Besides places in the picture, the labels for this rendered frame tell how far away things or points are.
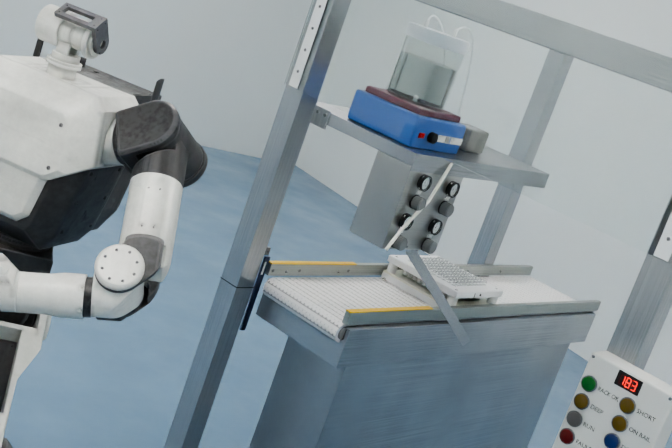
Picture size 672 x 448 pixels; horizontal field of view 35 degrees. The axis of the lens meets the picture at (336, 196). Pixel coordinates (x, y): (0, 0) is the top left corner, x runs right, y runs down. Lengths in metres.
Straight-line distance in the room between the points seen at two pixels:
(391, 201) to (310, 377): 0.57
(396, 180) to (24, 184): 0.86
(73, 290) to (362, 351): 1.04
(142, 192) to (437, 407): 1.54
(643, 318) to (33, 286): 1.07
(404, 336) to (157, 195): 1.09
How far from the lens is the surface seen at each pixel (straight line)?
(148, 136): 1.85
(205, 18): 7.77
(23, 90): 1.93
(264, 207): 2.57
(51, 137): 1.89
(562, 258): 6.34
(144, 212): 1.79
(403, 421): 3.02
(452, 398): 3.18
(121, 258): 1.73
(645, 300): 2.05
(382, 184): 2.42
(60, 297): 1.74
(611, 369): 2.01
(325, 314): 2.55
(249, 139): 8.21
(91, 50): 1.93
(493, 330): 3.09
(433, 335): 2.83
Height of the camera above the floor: 1.56
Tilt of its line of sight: 11 degrees down
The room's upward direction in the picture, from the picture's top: 20 degrees clockwise
